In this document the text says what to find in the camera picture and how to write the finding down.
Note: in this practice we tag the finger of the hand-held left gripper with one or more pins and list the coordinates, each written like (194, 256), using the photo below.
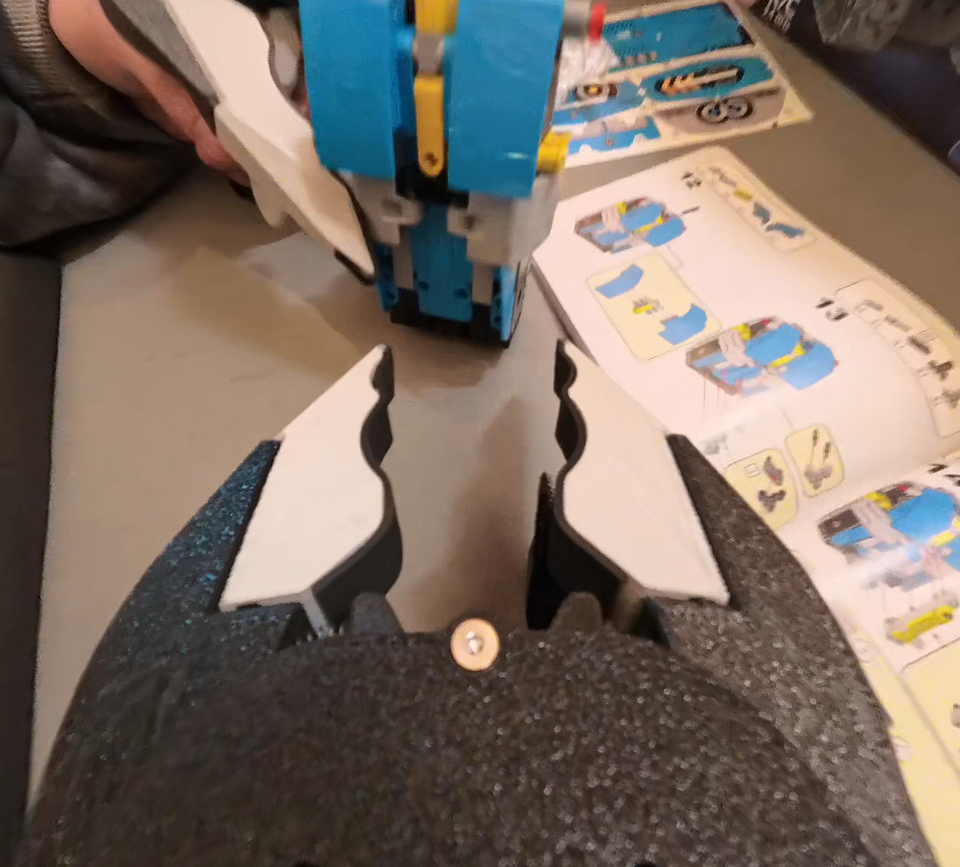
(255, 132)

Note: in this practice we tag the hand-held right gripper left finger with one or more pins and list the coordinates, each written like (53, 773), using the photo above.
(315, 507)

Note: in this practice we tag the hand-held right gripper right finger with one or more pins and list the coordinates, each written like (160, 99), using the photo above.
(637, 507)

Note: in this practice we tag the blue grey toy robot model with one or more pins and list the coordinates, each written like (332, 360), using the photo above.
(360, 72)

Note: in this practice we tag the person's left forearm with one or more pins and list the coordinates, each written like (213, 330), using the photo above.
(30, 132)

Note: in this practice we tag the grey desk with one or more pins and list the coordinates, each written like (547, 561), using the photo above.
(187, 372)

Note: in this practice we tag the person's left hand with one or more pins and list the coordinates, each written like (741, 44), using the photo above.
(112, 72)

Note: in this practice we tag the open instruction booklet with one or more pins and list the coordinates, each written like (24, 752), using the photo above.
(750, 267)

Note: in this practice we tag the blue sticker sheet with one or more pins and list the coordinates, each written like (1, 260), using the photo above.
(675, 34)

